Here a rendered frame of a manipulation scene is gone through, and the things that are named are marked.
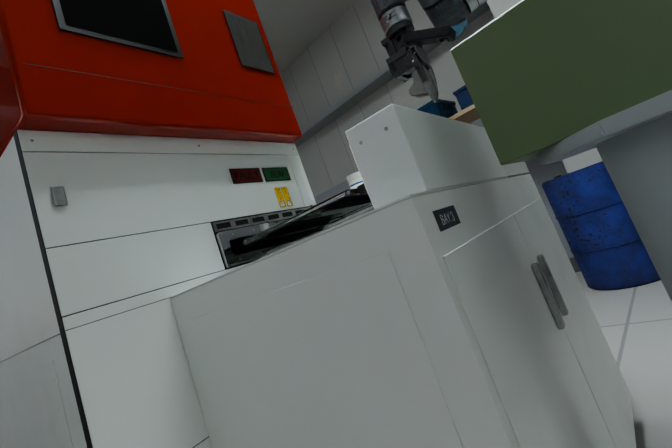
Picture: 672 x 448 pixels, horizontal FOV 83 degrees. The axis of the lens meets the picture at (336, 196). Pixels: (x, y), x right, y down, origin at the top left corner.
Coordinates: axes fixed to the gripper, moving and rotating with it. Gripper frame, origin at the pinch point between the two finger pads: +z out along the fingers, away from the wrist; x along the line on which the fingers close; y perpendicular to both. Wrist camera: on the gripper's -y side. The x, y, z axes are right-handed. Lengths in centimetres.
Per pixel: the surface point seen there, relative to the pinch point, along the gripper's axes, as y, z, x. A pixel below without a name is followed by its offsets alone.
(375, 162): 1.9, 16.7, 40.1
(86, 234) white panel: 59, 7, 58
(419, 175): -3.9, 21.4, 40.2
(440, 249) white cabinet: -4, 32, 44
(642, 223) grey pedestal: -25, 38, 26
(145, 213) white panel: 58, 4, 45
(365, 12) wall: 108, -207, -280
